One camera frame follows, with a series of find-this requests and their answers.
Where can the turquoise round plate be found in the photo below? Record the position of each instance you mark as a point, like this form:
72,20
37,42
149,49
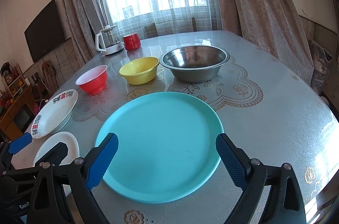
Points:
166,147

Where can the stainless steel bowl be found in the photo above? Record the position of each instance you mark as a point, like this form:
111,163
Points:
196,63

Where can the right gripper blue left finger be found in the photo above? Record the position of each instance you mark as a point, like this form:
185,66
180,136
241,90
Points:
99,159

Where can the white glass kettle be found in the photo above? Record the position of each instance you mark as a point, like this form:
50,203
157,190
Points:
108,41

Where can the lace table mat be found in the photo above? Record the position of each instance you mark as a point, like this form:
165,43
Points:
230,87

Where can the black wall television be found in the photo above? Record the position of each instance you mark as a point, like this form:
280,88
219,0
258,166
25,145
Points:
45,32

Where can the wooden folding chair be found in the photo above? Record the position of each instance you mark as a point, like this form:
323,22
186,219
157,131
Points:
49,74

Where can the white rose plate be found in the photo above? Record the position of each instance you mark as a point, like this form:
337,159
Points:
65,137

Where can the right brown curtain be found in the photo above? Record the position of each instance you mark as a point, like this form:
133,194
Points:
274,26

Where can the red mug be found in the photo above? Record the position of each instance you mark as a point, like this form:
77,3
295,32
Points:
132,42

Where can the white patterned deep plate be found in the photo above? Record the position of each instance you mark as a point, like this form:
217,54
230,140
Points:
55,114

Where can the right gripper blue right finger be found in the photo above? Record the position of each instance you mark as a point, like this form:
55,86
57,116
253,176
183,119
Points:
234,159

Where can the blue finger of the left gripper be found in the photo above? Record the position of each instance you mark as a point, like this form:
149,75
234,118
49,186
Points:
54,156
20,143

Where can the yellow plastic bowl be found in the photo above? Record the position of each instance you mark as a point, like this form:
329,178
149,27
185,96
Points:
140,71

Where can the wooden cabinet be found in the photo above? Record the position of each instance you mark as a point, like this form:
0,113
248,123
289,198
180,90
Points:
20,112

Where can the red plastic bowl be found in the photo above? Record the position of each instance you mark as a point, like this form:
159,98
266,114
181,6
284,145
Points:
94,80

